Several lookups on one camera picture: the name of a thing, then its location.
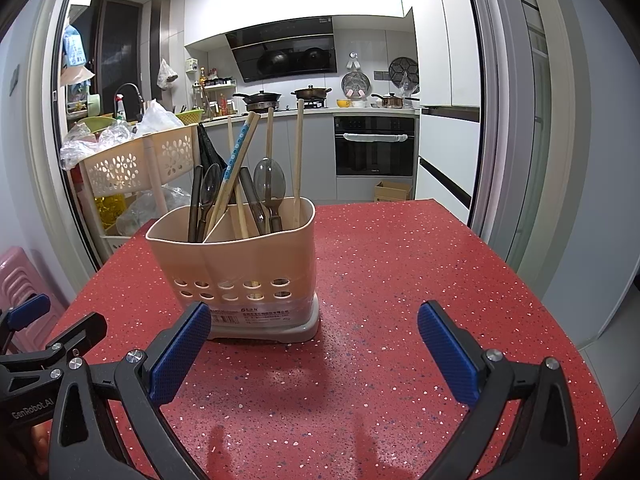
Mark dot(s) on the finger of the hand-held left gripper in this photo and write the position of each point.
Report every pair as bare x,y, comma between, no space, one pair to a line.
80,332
27,310

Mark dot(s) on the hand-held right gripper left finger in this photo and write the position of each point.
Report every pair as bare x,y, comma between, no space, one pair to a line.
180,350

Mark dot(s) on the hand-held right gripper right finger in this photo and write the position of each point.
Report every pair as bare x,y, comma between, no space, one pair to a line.
450,355

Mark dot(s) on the beige plastic utensil holder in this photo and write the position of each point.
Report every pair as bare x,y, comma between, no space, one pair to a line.
235,260

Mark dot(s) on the blue patterned wooden chopstick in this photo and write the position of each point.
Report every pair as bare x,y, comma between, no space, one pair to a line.
237,155

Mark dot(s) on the person's left hand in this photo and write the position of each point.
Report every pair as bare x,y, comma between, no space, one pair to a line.
40,450

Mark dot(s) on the pink plastic stool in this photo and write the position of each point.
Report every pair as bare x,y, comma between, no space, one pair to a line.
20,270

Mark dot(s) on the crumpled clear plastic bag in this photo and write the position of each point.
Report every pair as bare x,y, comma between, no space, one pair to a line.
150,207

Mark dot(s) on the crumpled clear plastic bags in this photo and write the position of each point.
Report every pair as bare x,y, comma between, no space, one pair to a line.
80,150

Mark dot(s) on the cardboard box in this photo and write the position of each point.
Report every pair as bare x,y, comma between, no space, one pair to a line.
394,192

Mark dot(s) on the beige flower-hole storage cart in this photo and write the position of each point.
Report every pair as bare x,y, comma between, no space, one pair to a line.
130,165

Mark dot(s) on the green plastic basin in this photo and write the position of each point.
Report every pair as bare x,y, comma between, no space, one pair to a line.
97,124

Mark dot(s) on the black plastic bag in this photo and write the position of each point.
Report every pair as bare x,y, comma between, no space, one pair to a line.
207,150

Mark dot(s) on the black built-in oven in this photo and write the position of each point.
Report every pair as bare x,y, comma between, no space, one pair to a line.
375,157

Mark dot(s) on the spray bottle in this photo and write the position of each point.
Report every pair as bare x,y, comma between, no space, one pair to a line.
121,107

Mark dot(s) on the white towel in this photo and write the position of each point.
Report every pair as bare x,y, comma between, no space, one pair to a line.
375,137

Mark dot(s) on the green colander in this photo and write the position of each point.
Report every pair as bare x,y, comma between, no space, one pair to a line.
189,116

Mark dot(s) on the kitchen faucet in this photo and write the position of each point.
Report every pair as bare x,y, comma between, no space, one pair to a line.
131,87

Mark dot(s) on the spice rack with bottles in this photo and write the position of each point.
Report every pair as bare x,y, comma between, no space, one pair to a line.
215,95

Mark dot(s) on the small steel saucepan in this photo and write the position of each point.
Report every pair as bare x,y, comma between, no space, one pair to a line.
392,101

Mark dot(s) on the blue package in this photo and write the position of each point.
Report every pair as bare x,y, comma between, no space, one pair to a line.
75,50

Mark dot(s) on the black wok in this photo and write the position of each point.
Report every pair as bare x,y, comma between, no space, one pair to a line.
260,97

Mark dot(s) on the hanging white plastic bag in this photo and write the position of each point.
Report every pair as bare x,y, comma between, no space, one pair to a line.
166,75

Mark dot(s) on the yellow bowl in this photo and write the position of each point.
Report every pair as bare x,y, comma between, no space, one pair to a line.
343,103

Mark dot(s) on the round metal steamer rack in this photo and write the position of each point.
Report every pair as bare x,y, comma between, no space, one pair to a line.
356,84

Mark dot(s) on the lidded cooking pot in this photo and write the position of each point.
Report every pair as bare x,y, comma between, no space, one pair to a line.
311,94

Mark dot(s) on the round dark compartment pan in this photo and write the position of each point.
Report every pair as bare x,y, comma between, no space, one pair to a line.
402,69

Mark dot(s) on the white refrigerator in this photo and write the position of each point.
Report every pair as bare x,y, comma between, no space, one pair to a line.
440,60

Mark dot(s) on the black range hood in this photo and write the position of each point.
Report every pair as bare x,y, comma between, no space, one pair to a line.
285,55

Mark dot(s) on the grey wall switch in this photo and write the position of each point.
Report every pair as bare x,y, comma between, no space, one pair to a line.
15,80

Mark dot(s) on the grey wall socket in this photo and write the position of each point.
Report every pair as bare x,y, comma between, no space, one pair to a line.
380,76

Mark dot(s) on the white wall hook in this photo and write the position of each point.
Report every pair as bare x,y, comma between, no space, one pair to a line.
353,61

